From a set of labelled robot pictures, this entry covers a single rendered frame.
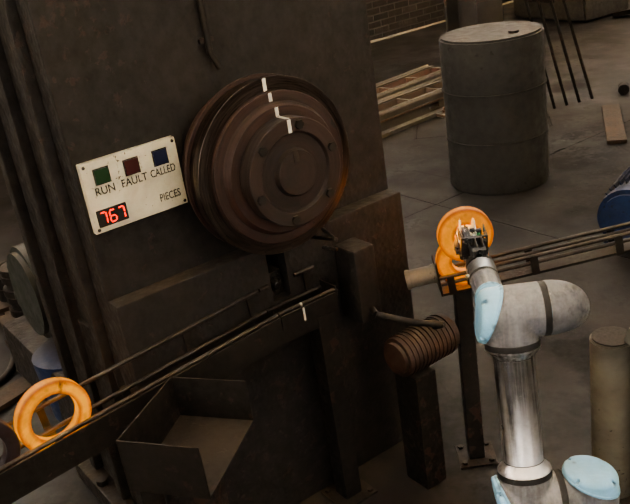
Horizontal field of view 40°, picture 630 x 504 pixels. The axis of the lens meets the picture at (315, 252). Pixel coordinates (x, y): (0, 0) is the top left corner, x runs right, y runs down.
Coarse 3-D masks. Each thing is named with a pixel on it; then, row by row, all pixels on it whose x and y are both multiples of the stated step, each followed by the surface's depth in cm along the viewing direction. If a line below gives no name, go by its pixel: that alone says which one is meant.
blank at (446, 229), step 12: (444, 216) 237; (456, 216) 234; (468, 216) 235; (480, 216) 235; (444, 228) 236; (456, 228) 236; (492, 228) 236; (444, 240) 237; (492, 240) 237; (444, 252) 238
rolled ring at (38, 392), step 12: (36, 384) 202; (48, 384) 201; (60, 384) 203; (72, 384) 205; (24, 396) 200; (36, 396) 200; (48, 396) 202; (72, 396) 206; (84, 396) 208; (24, 408) 198; (84, 408) 208; (24, 420) 199; (72, 420) 210; (24, 432) 200; (60, 432) 209; (72, 432) 208; (24, 444) 201; (36, 444) 202
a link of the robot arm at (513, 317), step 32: (512, 288) 177; (544, 288) 176; (480, 320) 177; (512, 320) 174; (544, 320) 174; (512, 352) 176; (512, 384) 178; (512, 416) 180; (512, 448) 182; (512, 480) 181; (544, 480) 181
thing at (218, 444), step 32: (192, 384) 209; (224, 384) 206; (160, 416) 205; (192, 416) 213; (224, 416) 210; (128, 448) 188; (160, 448) 185; (192, 448) 182; (224, 448) 200; (128, 480) 192; (160, 480) 189; (192, 480) 186
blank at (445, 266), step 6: (438, 252) 249; (438, 258) 250; (444, 258) 250; (450, 258) 250; (438, 264) 250; (444, 264) 250; (450, 264) 250; (438, 270) 251; (444, 270) 251; (450, 270) 251; (456, 270) 251; (462, 270) 252; (462, 276) 252; (462, 282) 252
